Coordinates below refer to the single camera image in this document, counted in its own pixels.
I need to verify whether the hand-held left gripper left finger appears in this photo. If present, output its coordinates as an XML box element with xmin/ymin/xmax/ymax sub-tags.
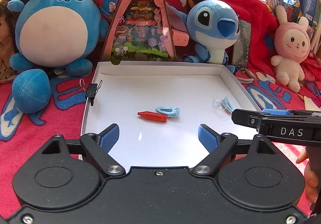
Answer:
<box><xmin>39</xmin><ymin>124</ymin><xmax>126</xmax><ymax>177</ymax></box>

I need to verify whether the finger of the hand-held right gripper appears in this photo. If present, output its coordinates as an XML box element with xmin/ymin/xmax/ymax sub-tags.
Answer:
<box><xmin>231</xmin><ymin>109</ymin><xmax>293</xmax><ymax>129</ymax></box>
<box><xmin>288</xmin><ymin>110</ymin><xmax>321</xmax><ymax>117</ymax></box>

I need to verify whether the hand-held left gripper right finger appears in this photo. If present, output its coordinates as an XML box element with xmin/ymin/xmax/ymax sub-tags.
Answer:
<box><xmin>192</xmin><ymin>124</ymin><xmax>279</xmax><ymax>177</ymax></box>

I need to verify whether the blue hair clip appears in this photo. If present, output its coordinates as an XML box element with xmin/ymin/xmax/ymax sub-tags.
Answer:
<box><xmin>155</xmin><ymin>106</ymin><xmax>181</xmax><ymax>117</ymax></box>
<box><xmin>221</xmin><ymin>96</ymin><xmax>234</xmax><ymax>114</ymax></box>

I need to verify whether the clear suction cup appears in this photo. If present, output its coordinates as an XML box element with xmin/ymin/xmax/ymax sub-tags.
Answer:
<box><xmin>211</xmin><ymin>98</ymin><xmax>228</xmax><ymax>112</ymax></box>

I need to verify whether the thick red crayon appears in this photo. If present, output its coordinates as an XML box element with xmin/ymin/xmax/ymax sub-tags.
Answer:
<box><xmin>137</xmin><ymin>111</ymin><xmax>168</xmax><ymax>123</ymax></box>

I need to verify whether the white cardboard box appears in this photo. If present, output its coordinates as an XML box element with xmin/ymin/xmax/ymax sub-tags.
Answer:
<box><xmin>79</xmin><ymin>61</ymin><xmax>262</xmax><ymax>167</ymax></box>

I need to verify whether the person's right hand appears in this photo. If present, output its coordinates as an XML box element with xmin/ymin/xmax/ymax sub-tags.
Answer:
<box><xmin>296</xmin><ymin>147</ymin><xmax>319</xmax><ymax>206</ymax></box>

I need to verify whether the small black binder clip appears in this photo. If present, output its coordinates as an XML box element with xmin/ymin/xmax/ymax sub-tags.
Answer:
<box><xmin>80</xmin><ymin>79</ymin><xmax>104</xmax><ymax>106</ymax></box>

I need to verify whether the pink bunny plush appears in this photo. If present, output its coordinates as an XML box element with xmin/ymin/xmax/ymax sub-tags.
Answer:
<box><xmin>270</xmin><ymin>5</ymin><xmax>317</xmax><ymax>93</ymax></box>

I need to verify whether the black smartphone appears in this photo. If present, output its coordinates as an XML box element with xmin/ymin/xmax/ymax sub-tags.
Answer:
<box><xmin>232</xmin><ymin>19</ymin><xmax>252</xmax><ymax>69</ymax></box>

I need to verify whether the blue alien plush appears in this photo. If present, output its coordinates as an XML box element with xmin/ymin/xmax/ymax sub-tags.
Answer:
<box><xmin>167</xmin><ymin>0</ymin><xmax>240</xmax><ymax>74</ymax></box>

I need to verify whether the small pink box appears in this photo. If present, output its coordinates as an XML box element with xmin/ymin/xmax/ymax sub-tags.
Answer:
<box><xmin>172</xmin><ymin>29</ymin><xmax>190</xmax><ymax>46</ymax></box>

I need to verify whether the pink triangular toy box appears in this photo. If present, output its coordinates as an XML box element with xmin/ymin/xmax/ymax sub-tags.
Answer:
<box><xmin>100</xmin><ymin>0</ymin><xmax>177</xmax><ymax>65</ymax></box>

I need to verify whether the round blue mouse plush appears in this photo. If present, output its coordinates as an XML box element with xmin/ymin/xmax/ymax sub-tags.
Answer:
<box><xmin>7</xmin><ymin>0</ymin><xmax>118</xmax><ymax>114</ymax></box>

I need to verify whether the brown haired doll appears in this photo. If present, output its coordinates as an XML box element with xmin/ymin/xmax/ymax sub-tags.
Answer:
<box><xmin>0</xmin><ymin>1</ymin><xmax>22</xmax><ymax>84</ymax></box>

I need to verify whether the phone lanyard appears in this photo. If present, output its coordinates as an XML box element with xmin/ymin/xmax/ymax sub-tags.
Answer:
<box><xmin>234</xmin><ymin>68</ymin><xmax>257</xmax><ymax>83</ymax></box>

